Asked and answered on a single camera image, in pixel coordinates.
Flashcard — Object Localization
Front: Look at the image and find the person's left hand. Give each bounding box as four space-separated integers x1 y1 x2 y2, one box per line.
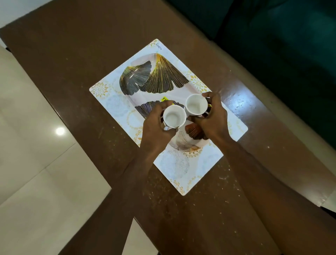
140 100 179 159

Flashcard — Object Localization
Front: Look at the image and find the person's right hand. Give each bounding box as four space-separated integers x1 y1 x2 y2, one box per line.
187 92 232 144

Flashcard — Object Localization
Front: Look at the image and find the white ceramic cup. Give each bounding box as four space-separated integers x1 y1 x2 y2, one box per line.
162 105 187 131
185 94 212 118

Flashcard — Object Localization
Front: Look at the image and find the person's left forearm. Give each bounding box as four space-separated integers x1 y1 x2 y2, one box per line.
58 150 161 255

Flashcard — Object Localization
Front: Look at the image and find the person's right forearm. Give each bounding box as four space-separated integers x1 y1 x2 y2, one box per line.
216 135 336 255

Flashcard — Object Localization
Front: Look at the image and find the white floral placemat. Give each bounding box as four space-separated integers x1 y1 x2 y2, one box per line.
89 39 249 197

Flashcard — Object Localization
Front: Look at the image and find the white leaf print tray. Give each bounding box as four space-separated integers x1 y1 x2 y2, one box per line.
119 53 211 153

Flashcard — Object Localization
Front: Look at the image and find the dark green sofa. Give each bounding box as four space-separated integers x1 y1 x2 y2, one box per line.
165 0 336 151

